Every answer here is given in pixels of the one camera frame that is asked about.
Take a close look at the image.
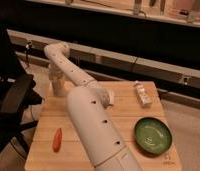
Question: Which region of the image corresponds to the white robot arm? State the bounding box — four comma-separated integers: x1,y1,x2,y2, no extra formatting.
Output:
44,42,142,171

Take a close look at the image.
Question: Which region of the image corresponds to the black chair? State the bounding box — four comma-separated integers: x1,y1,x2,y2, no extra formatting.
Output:
0,27,42,154

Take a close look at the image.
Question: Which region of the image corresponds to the orange carrot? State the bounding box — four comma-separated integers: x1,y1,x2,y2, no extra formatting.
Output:
52,128,62,152

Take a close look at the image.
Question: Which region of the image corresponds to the white tube package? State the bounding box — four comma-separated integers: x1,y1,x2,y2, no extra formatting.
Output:
134,81,152,108

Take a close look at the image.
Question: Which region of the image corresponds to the green round plate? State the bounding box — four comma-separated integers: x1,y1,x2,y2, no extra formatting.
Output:
134,117,172,155

